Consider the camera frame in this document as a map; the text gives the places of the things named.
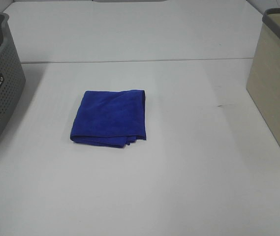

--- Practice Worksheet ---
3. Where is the blue towel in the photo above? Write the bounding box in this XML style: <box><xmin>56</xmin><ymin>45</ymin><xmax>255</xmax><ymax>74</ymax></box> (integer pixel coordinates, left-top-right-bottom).
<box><xmin>70</xmin><ymin>89</ymin><xmax>147</xmax><ymax>148</ymax></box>

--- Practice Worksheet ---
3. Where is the beige plastic basket grey rim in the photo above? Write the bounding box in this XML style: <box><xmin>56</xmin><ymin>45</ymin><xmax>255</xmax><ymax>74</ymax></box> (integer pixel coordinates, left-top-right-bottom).
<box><xmin>246</xmin><ymin>8</ymin><xmax>280</xmax><ymax>147</ymax></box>

